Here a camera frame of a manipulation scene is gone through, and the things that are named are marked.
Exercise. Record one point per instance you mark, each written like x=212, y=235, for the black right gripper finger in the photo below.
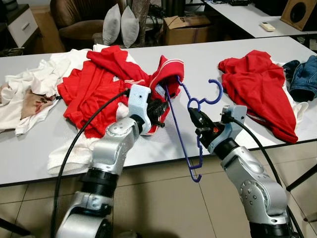
x=195, y=119
x=201, y=118

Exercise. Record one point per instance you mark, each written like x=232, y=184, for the purple plastic hanger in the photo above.
x=181, y=136

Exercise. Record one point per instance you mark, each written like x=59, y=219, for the red jacket white stripes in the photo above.
x=94, y=89

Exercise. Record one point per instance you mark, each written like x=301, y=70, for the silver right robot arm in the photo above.
x=252, y=178

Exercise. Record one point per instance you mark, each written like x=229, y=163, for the plain red shirt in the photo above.
x=257, y=84

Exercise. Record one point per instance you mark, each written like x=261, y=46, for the brown cardboard box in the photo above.
x=188, y=32

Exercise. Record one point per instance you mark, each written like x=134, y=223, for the grey pillow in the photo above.
x=130, y=27
x=111, y=25

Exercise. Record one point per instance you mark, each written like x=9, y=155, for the white towel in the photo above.
x=69, y=153

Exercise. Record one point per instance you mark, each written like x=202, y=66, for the black table leg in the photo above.
x=302, y=177

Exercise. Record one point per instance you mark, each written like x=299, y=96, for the blue denim jeans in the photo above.
x=304, y=79

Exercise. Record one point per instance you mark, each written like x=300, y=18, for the white remote control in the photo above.
x=267, y=27

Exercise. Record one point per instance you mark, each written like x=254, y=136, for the brown armchair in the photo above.
x=79, y=15

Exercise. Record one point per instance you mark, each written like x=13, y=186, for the cream white stained garment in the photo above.
x=34, y=74

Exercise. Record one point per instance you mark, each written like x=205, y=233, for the wooden loudspeaker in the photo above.
x=297, y=14

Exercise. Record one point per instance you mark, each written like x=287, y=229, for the white drawer cabinet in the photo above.
x=22, y=27

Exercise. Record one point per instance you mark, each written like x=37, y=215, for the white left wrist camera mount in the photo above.
x=138, y=99

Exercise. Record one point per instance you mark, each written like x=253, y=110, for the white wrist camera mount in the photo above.
x=235, y=116
x=138, y=99

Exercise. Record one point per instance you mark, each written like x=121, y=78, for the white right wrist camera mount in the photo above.
x=235, y=116

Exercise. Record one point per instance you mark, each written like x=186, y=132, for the brown textured post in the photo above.
x=142, y=20

